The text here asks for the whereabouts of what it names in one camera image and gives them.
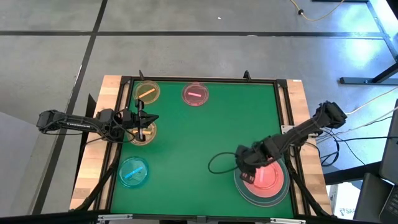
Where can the dark monitor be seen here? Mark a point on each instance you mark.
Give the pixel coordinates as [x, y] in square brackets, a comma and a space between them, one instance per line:
[390, 149]

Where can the black bottom beam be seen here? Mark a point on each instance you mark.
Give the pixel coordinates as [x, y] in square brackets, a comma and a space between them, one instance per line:
[46, 218]

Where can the green table mat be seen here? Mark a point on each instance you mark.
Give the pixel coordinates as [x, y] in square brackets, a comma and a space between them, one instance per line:
[202, 140]

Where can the black slanted table beam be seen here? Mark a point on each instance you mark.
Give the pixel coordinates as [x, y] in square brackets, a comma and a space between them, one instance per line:
[348, 175]

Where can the aluminium bracket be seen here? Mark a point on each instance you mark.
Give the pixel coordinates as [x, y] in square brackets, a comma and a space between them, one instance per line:
[287, 221]
[115, 217]

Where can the black frame clamp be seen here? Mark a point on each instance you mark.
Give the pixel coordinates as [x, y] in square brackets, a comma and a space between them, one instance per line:
[141, 75]
[247, 75]

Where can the small pink transparent plate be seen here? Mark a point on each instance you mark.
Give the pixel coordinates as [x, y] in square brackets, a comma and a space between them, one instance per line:
[195, 101]

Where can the black case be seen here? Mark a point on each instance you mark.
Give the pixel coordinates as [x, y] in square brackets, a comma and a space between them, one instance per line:
[371, 202]

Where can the white printed box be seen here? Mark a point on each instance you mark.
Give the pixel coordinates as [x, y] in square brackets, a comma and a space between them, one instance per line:
[342, 199]

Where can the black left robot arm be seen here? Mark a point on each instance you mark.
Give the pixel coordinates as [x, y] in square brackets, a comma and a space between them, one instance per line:
[77, 124]

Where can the black floor plug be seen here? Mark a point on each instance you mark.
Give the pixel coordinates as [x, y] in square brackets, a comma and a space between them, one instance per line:
[300, 12]

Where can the black triangular panel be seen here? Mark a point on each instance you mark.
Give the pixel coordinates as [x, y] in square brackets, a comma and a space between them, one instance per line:
[90, 105]

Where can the large teal plastic plate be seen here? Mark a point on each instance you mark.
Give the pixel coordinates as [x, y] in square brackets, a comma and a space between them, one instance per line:
[283, 191]

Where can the black desk frame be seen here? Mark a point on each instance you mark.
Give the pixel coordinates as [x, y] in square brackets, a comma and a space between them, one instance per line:
[357, 81]

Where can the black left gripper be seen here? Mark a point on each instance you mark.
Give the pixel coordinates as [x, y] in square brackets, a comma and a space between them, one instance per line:
[132, 119]

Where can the black metal table frame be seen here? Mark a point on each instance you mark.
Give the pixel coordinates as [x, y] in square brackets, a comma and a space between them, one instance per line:
[202, 79]

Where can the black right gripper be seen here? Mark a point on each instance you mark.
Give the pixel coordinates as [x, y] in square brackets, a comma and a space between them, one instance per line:
[250, 157]

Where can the small amber transparent plate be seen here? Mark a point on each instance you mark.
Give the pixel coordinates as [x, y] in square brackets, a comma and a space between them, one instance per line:
[150, 137]

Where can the small yellow transparent plate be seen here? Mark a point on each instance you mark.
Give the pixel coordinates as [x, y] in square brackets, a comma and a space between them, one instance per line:
[152, 98]

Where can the small blue transparent plate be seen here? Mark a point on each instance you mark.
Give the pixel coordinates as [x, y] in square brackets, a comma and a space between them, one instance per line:
[133, 180]

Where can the medium pink opaque plate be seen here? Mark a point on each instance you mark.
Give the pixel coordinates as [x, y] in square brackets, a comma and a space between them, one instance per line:
[275, 190]

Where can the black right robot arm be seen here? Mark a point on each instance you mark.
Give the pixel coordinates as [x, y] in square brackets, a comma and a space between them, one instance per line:
[298, 133]

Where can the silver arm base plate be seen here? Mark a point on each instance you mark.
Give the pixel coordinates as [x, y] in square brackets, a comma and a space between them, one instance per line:
[286, 129]

